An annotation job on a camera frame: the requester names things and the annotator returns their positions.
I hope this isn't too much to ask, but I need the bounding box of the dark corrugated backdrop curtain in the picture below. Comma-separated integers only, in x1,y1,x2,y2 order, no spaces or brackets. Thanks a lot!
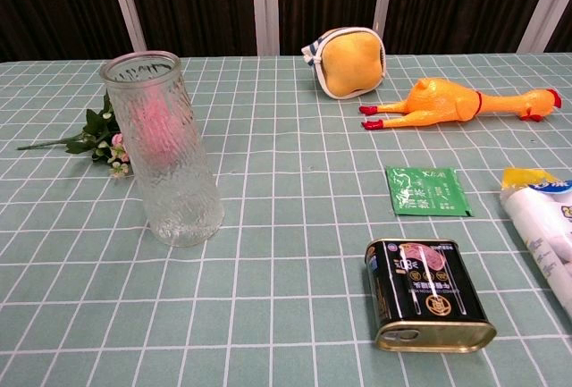
0,0,572,63

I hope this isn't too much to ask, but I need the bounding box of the white wide frame post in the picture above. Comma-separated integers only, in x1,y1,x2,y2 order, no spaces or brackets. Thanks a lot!
249,0,281,57

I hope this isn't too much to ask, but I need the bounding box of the yellow rubber chicken toy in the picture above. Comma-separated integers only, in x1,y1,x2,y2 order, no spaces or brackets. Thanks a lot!
358,77,563,132

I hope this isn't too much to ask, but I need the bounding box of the white slanted frame post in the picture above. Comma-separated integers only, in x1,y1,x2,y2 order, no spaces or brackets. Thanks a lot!
517,0,572,54
105,0,148,52

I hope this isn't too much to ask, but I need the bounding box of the yellow zippered pouch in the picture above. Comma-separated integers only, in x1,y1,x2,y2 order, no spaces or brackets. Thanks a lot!
300,27,388,101

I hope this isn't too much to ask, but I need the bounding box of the pink artificial flower bouquet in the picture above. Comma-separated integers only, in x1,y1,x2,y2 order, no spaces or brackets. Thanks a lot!
16,76,189,179

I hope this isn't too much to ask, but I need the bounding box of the black luncheon meat can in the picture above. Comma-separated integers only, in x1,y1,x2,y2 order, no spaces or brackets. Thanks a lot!
364,238,498,355

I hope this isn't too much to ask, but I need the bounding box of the green tea sachet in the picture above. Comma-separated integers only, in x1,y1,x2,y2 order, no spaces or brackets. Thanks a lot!
385,165,475,218

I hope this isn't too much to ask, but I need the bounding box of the green checked tablecloth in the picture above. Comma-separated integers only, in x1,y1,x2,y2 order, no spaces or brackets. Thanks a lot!
0,52,572,387

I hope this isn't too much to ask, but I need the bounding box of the ribbed clear glass vase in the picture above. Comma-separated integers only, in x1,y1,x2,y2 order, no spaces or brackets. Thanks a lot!
98,50,225,248

